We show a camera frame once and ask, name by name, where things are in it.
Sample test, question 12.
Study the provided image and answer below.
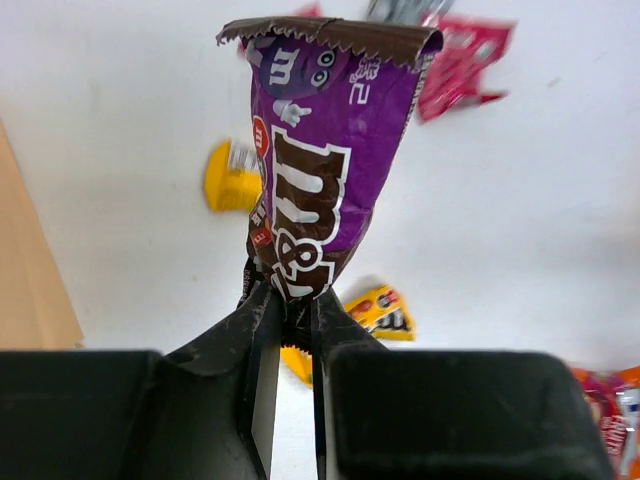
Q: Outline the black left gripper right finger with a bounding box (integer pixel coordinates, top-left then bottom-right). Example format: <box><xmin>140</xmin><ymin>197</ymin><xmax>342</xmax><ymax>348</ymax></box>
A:
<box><xmin>310</xmin><ymin>288</ymin><xmax>387</xmax><ymax>480</ymax></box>

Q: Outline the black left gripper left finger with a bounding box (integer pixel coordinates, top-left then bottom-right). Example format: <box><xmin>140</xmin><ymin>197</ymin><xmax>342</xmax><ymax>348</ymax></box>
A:
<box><xmin>158</xmin><ymin>284</ymin><xmax>279</xmax><ymax>479</ymax></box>

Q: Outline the yellow M&M's peanut packet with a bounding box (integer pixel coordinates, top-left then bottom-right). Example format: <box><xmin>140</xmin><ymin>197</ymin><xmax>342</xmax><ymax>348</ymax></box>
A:
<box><xmin>280</xmin><ymin>285</ymin><xmax>416</xmax><ymax>388</ymax></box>

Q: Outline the yellow snack bar wrapper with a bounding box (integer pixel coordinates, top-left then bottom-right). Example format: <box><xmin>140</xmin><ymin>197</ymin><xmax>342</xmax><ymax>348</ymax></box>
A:
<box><xmin>203</xmin><ymin>139</ymin><xmax>262</xmax><ymax>212</ymax></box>

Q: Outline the brown paper bag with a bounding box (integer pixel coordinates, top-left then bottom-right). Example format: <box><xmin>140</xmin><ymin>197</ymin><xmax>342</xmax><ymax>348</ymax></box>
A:
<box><xmin>1</xmin><ymin>132</ymin><xmax>84</xmax><ymax>350</ymax></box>

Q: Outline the purple M&M's chocolate packet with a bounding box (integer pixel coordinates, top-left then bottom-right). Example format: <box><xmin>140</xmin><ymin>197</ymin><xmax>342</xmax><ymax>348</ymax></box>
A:
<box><xmin>217</xmin><ymin>16</ymin><xmax>444</xmax><ymax>301</ymax></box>

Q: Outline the orange chips bag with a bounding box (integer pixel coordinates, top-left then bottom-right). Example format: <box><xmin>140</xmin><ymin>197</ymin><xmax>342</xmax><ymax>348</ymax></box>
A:
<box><xmin>572</xmin><ymin>366</ymin><xmax>639</xmax><ymax>479</ymax></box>

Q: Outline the silver snack packet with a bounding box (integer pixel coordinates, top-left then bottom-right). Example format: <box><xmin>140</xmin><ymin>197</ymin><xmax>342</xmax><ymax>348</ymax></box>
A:
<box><xmin>366</xmin><ymin>0</ymin><xmax>454</xmax><ymax>25</ymax></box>

